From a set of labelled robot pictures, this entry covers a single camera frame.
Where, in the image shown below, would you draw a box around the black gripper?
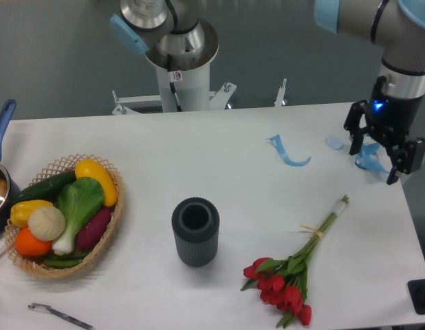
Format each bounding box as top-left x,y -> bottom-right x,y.
343,76 -> 425,185

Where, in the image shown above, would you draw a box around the green pea pods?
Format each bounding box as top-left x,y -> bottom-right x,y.
41,252 -> 89,269

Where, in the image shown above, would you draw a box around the black device at table edge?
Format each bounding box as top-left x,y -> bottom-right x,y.
407,279 -> 425,315

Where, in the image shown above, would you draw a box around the orange fruit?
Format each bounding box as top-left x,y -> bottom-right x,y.
14,228 -> 52,256

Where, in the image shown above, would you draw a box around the white steamed bun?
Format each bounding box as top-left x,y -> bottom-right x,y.
28,206 -> 66,241

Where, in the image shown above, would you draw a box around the blue handled saucepan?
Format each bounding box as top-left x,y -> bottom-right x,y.
0,99 -> 20,232

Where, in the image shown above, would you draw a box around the blue ribbon strip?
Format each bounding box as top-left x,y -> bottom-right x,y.
266,134 -> 312,167

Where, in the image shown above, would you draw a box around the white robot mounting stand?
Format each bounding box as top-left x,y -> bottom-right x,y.
111,61 -> 289,116

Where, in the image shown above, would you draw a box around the red tulip bouquet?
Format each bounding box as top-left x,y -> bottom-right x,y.
240,195 -> 349,329

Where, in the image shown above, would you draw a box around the dark grey ribbed vase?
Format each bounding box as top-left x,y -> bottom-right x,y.
171,197 -> 220,267

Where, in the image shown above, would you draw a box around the woven wicker basket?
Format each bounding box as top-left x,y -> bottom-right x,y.
3,154 -> 124,278

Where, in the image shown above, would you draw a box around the purple sweet potato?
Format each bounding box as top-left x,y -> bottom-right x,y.
76,208 -> 111,251

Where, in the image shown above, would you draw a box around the grey robot arm base left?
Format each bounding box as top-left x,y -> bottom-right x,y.
109,0 -> 219,72

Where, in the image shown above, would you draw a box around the light blue round cap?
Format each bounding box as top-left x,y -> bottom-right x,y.
325,135 -> 345,151

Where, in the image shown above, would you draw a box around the crumpled blue ribbon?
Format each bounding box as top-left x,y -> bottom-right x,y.
354,142 -> 389,174

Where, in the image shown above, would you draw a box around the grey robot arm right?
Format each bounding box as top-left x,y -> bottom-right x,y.
314,1 -> 425,185

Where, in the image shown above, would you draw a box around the yellow squash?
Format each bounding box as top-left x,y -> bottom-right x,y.
74,158 -> 118,207

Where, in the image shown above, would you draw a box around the yellow bell pepper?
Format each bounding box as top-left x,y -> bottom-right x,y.
10,199 -> 54,228

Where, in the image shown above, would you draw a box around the green cucumber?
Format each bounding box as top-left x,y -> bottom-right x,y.
14,170 -> 76,203

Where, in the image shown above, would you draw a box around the green bok choy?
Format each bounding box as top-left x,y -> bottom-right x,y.
52,177 -> 104,256

